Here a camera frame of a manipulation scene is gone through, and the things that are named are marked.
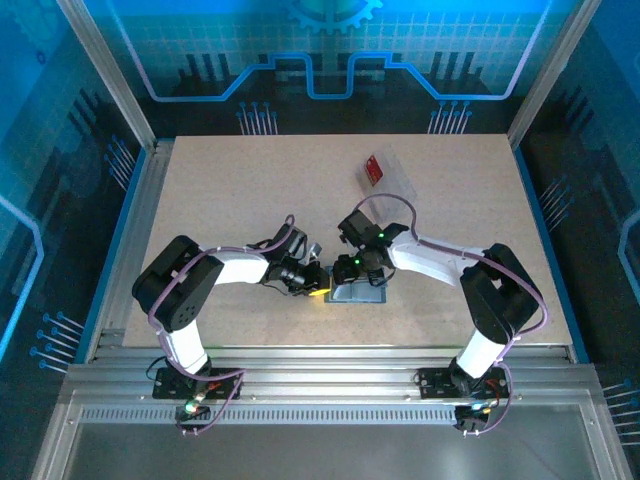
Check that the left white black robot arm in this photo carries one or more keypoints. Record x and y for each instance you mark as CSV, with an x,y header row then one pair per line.
x,y
240,272

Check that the aluminium corner post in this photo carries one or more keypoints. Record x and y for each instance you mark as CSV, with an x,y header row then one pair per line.
x,y
555,75
107,75

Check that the small LED control board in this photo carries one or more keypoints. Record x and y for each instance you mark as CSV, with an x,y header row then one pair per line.
x,y
190,409
475,411

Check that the aluminium front frame rails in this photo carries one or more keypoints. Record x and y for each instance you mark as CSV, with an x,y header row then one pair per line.
x,y
325,380

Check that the teal leather card holder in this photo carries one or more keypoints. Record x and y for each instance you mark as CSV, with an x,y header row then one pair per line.
x,y
360,295

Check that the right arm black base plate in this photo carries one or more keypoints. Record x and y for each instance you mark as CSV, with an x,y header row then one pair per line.
x,y
435,385

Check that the blue table edge strip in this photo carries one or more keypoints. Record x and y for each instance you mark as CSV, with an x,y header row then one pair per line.
x,y
115,250
548,250

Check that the red credit card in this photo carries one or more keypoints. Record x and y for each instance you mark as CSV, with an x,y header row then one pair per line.
x,y
373,170

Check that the grey metal sheet panel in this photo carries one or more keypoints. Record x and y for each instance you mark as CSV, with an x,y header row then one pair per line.
x,y
325,450

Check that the clear plastic sleeve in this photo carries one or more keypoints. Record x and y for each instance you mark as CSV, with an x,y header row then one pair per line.
x,y
397,172

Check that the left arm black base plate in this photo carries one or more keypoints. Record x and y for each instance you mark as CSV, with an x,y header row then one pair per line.
x,y
167,385

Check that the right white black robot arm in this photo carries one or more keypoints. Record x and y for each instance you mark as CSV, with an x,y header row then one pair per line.
x,y
425,262

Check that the aluminium side rail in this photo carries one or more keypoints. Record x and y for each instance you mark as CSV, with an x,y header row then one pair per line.
x,y
130,250

